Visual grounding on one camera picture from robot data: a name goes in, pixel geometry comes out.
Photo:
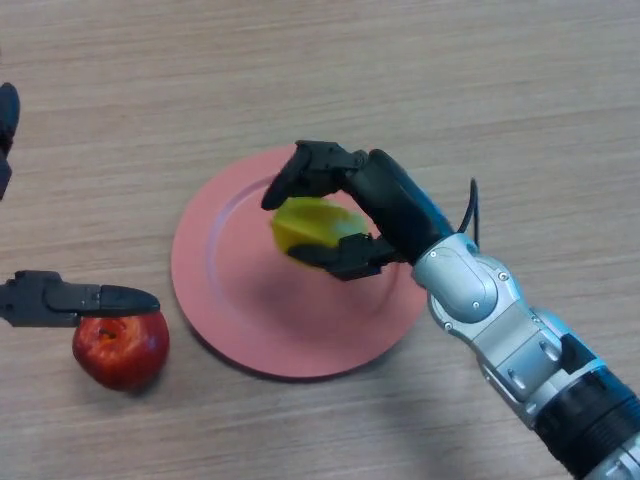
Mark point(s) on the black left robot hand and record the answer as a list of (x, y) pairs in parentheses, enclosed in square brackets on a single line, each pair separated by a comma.
[(55, 300)]

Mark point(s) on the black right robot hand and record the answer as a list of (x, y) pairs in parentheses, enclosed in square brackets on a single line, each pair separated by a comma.
[(400, 205)]

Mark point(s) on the yellow starfruit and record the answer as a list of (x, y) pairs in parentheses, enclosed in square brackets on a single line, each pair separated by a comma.
[(310, 222)]

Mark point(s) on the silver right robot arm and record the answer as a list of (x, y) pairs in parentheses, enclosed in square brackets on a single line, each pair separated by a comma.
[(505, 325)]

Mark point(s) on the pink round plate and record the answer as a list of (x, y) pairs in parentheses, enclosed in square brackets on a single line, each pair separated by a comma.
[(250, 310)]

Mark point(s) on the red apple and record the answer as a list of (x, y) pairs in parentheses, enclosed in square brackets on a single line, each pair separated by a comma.
[(122, 357)]

